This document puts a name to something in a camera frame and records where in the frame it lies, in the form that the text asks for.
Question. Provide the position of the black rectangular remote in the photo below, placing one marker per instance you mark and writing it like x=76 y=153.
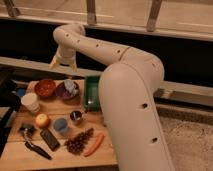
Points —
x=50 y=139

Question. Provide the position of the white paper cup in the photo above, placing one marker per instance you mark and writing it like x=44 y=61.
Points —
x=30 y=101

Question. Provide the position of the orange carrot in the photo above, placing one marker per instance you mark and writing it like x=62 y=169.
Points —
x=95 y=145

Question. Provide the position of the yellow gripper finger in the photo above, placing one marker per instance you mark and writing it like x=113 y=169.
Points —
x=73 y=66
x=54 y=63

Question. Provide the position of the small metal cup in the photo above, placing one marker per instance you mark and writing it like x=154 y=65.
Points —
x=76 y=117

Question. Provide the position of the red bowl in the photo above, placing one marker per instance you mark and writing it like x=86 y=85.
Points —
x=45 y=88

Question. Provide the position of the bunch of red grapes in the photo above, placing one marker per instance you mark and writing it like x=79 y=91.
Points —
x=77 y=144

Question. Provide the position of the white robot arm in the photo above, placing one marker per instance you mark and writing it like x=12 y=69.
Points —
x=126 y=89

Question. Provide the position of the blue object behind cup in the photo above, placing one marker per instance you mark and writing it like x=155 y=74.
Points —
x=20 y=92

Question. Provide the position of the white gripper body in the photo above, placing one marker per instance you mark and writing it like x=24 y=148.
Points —
x=66 y=56

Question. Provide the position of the black chair at left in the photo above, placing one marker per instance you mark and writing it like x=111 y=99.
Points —
x=7 y=99

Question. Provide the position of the small black clip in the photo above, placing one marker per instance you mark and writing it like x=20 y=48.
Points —
x=27 y=128

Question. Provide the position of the purple bowl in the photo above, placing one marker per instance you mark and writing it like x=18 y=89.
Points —
x=63 y=93

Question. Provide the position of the yellow apple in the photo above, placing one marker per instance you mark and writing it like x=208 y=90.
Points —
x=42 y=120

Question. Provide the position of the green plastic tray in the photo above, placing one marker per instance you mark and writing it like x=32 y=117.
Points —
x=91 y=97

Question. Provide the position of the blue plastic cup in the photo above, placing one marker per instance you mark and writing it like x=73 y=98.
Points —
x=61 y=126

